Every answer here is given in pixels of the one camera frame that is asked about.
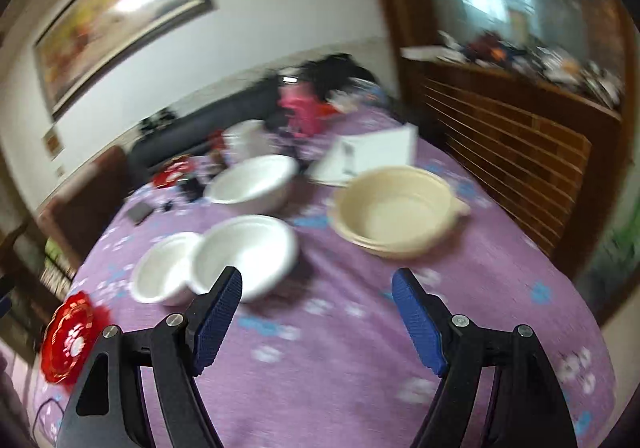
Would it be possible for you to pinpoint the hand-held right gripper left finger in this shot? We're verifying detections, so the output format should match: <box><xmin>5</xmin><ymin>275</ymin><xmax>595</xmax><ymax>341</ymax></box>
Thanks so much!
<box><xmin>57</xmin><ymin>266</ymin><xmax>244</xmax><ymax>448</ymax></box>

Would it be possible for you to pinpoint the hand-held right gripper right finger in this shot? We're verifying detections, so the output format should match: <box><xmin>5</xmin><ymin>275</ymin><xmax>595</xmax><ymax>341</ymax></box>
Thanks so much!
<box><xmin>391</xmin><ymin>268</ymin><xmax>579</xmax><ymax>448</ymax></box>

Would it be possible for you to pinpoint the small white bowl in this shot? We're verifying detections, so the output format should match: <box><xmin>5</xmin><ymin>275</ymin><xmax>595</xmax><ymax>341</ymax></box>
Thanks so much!
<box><xmin>130</xmin><ymin>231</ymin><xmax>206</xmax><ymax>306</ymax></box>

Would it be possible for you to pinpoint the medium white bowl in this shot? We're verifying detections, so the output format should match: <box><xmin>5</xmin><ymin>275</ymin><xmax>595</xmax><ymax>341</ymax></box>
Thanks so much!
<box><xmin>190</xmin><ymin>214</ymin><xmax>301</xmax><ymax>304</ymax></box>

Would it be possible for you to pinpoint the cream yellow bowl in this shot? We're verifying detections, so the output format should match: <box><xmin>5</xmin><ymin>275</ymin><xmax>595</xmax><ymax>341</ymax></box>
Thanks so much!
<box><xmin>328</xmin><ymin>166</ymin><xmax>472</xmax><ymax>260</ymax></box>

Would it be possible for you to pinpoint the large white bowl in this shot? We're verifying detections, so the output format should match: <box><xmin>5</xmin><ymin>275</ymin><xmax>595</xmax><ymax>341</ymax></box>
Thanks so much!
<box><xmin>204</xmin><ymin>154</ymin><xmax>300</xmax><ymax>218</ymax></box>

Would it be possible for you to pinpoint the purple floral tablecloth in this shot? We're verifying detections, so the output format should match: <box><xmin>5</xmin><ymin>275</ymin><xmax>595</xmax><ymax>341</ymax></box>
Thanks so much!
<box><xmin>30</xmin><ymin>105</ymin><xmax>618</xmax><ymax>448</ymax></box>

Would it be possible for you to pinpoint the dark smartphone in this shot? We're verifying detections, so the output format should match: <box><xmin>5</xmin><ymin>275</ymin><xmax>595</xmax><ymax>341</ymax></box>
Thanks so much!
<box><xmin>125</xmin><ymin>202</ymin><xmax>154</xmax><ymax>226</ymax></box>

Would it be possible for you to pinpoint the red patterned plastic plate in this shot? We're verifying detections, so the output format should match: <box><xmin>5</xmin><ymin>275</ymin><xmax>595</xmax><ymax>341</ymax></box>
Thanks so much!
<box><xmin>39</xmin><ymin>291</ymin><xmax>113</xmax><ymax>385</ymax></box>

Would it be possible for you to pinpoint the red glossy plate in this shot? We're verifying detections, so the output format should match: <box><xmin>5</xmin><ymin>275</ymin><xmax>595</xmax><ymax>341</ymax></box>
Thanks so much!
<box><xmin>151</xmin><ymin>155</ymin><xmax>198</xmax><ymax>189</ymax></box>

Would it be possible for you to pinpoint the white notebook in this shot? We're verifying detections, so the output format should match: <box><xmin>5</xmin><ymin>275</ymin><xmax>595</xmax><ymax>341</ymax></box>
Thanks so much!
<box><xmin>306</xmin><ymin>124</ymin><xmax>420</xmax><ymax>188</ymax></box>

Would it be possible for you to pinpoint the brown upholstered chair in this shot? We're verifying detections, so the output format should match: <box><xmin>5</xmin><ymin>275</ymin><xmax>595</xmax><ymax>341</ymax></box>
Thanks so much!
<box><xmin>37</xmin><ymin>145</ymin><xmax>136</xmax><ymax>269</ymax></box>

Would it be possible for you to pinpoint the white plastic jar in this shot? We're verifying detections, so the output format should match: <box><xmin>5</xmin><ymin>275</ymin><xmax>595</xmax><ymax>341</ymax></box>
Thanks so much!
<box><xmin>221</xmin><ymin>119</ymin><xmax>273</xmax><ymax>168</ymax></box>

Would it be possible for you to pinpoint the dark sofa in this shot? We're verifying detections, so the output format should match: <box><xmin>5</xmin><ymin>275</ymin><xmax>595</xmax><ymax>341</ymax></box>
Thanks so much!
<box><xmin>127</xmin><ymin>78</ymin><xmax>301</xmax><ymax>179</ymax></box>

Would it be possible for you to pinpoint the wooden slatted cabinet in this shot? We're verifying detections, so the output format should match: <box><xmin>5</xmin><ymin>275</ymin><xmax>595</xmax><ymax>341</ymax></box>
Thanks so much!
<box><xmin>400</xmin><ymin>45</ymin><xmax>623</xmax><ymax>279</ymax></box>

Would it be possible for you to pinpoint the pink knit-sleeved bottle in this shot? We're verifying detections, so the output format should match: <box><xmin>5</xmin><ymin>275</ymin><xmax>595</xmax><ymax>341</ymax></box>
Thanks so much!
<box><xmin>279</xmin><ymin>73</ymin><xmax>326</xmax><ymax>139</ymax></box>

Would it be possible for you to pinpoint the black cable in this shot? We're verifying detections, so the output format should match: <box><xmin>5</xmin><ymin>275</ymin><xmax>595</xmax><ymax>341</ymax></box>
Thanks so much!
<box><xmin>32</xmin><ymin>395</ymin><xmax>68</xmax><ymax>434</ymax></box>

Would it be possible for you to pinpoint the small wall plaque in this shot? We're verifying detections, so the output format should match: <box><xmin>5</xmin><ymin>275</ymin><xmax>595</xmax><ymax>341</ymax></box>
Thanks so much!
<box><xmin>42</xmin><ymin>125</ymin><xmax>63</xmax><ymax>160</ymax></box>

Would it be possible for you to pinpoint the framed wall painting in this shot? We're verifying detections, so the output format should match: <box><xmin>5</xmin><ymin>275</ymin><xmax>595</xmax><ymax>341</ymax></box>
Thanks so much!
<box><xmin>32</xmin><ymin>0</ymin><xmax>218</xmax><ymax>121</ymax></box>

